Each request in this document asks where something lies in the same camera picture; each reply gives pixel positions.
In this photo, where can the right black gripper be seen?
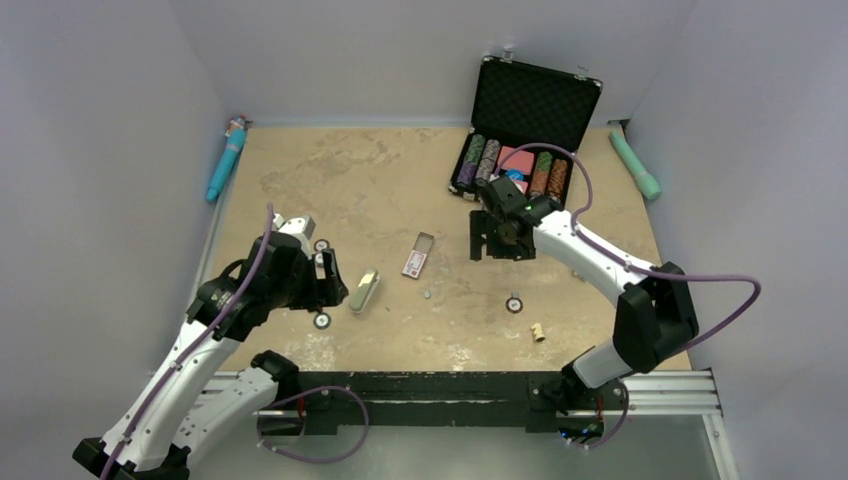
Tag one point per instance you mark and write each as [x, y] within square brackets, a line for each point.
[482, 223]

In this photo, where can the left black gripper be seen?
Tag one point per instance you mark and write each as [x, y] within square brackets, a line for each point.
[327, 291]

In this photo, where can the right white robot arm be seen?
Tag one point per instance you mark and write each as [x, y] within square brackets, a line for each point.
[654, 314]

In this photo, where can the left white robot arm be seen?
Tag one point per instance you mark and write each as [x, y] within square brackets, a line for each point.
[165, 433]

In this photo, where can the black white poker chip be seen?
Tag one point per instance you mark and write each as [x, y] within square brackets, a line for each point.
[322, 321]

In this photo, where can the red staple box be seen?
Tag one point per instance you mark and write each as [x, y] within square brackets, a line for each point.
[418, 256]

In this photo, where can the cream chess piece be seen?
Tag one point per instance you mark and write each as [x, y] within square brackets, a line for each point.
[538, 333]

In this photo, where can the black poker chip case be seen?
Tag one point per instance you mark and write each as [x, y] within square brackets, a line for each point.
[517, 107]

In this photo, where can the green cylindrical toy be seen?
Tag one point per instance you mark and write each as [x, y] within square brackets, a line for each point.
[645, 182]

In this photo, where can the blue cylindrical toy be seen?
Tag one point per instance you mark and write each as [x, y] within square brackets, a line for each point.
[235, 139]

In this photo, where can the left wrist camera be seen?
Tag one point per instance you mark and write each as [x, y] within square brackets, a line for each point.
[301, 228]

